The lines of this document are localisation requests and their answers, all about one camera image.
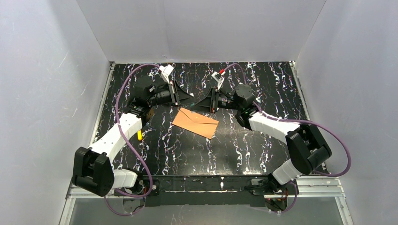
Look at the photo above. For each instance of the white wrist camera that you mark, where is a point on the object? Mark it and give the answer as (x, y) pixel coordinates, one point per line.
(165, 72)
(218, 76)

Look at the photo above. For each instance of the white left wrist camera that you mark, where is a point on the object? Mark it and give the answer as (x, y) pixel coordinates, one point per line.
(165, 72)

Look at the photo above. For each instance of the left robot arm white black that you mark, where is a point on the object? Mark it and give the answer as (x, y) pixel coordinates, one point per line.
(92, 169)

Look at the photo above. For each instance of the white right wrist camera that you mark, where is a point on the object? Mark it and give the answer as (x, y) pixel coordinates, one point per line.
(218, 76)

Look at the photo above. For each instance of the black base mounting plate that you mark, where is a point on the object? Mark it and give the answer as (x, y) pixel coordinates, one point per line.
(217, 190)

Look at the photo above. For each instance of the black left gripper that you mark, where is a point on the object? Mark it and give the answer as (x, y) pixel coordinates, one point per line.
(176, 93)

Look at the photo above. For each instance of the orange paper envelope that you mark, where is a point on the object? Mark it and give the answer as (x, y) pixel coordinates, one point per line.
(196, 123)

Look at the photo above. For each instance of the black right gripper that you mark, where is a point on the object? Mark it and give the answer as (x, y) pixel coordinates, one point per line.
(212, 100)

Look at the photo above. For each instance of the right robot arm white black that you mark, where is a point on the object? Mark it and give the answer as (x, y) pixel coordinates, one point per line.
(306, 145)

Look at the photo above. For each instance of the aluminium front rail frame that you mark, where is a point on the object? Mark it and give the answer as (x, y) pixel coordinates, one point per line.
(319, 201)

